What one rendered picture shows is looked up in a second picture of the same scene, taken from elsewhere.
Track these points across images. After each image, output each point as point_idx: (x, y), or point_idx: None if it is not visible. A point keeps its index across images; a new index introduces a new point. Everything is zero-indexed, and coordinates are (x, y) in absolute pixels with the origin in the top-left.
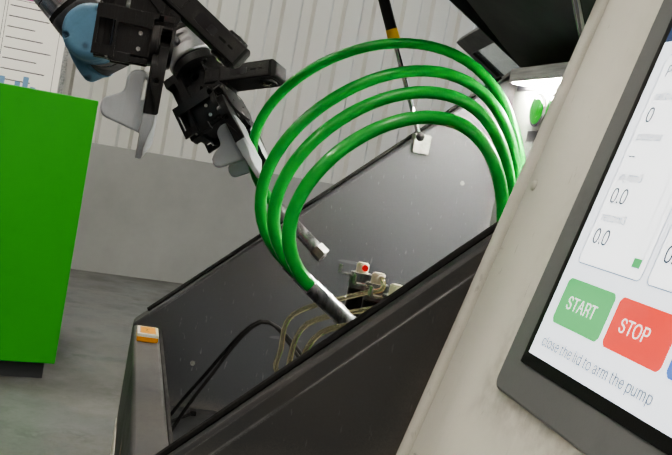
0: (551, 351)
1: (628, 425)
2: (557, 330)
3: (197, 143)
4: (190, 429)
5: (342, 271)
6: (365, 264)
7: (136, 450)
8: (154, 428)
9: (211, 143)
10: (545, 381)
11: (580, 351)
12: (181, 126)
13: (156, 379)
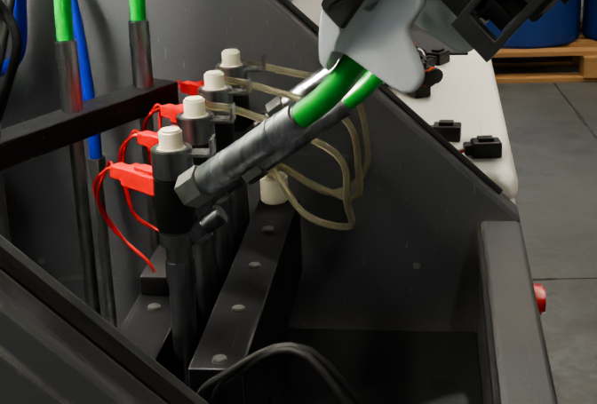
0: None
1: None
2: None
3: (531, 17)
4: None
5: (205, 153)
6: (170, 127)
7: (519, 241)
8: (503, 273)
9: (488, 19)
10: None
11: None
12: None
13: (512, 384)
